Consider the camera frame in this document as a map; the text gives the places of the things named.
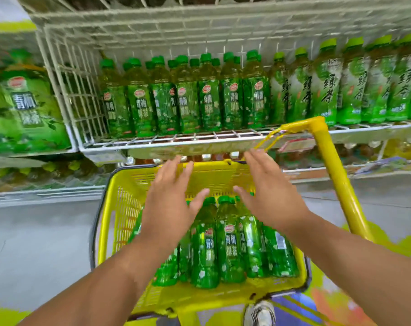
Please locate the person's left hand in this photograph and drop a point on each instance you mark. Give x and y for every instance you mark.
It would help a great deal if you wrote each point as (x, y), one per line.
(168, 210)

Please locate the person's right hand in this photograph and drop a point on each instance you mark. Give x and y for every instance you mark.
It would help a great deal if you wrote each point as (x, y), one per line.
(276, 200)

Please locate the yellow shopping basket trolley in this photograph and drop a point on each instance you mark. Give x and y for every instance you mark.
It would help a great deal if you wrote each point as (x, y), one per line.
(212, 176)

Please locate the green tea bottles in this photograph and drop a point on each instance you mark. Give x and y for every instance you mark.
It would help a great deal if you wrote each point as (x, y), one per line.
(229, 247)

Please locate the row of flower-label green bottles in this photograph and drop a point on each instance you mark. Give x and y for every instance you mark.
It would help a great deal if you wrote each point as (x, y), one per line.
(188, 101)

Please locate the person's right forearm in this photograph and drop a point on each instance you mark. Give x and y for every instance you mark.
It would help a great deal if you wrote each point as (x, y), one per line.
(361, 275)

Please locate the person's left forearm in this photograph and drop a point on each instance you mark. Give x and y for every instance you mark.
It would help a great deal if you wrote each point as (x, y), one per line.
(100, 288)

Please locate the white grey sneaker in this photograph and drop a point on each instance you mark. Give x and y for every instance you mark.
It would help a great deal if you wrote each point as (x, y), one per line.
(259, 314)

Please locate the row of white-label green bottles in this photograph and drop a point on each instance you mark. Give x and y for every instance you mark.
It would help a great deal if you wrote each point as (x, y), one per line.
(327, 91)

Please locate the yellow cartoon floor sticker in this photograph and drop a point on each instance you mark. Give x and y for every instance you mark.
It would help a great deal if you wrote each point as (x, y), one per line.
(409, 244)

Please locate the row of large green-label bottles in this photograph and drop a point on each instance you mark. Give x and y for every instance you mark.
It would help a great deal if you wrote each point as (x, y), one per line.
(25, 108)

